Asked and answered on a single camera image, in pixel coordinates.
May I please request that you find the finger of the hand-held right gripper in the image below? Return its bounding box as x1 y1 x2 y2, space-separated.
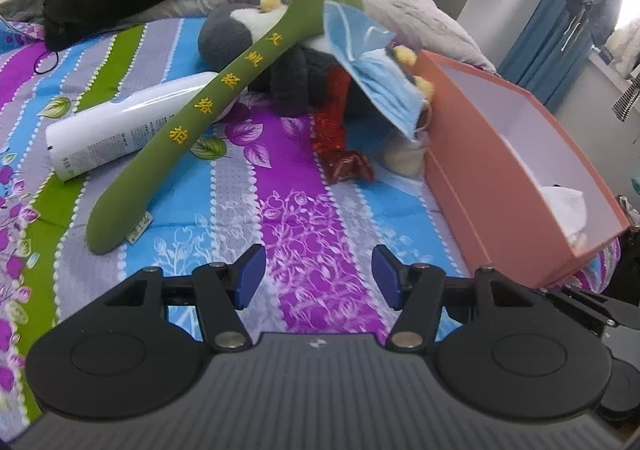
542 286 640 332

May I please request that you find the pink cardboard box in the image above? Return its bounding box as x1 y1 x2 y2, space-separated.
412 49 632 287

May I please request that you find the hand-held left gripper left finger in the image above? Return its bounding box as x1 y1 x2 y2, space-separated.
102 244 268 352

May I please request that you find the grey penguin plush toy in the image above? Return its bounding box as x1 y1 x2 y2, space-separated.
197 0 436 178

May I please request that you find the green plush stick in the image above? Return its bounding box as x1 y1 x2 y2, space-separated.
85 0 366 256

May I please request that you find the grey fluffy duvet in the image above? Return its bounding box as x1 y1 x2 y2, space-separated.
165 0 497 77

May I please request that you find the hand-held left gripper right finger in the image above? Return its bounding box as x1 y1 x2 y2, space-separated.
371 244 539 351

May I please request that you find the red crinkly wrapper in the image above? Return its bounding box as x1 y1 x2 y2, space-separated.
311 67 376 184

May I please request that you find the striped hanging garment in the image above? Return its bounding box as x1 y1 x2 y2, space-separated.
612 79 640 122

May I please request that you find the floral striped bedsheet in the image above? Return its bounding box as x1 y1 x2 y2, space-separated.
0 15 622 431

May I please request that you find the blue face mask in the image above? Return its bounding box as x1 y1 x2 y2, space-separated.
332 49 432 139
321 0 397 65

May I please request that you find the white plastic bottle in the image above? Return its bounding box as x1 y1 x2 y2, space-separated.
45 71 242 182

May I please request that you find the blue curtain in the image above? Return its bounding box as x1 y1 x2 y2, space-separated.
495 0 632 115

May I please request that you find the black hair tie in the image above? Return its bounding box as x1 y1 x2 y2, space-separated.
32 52 59 77

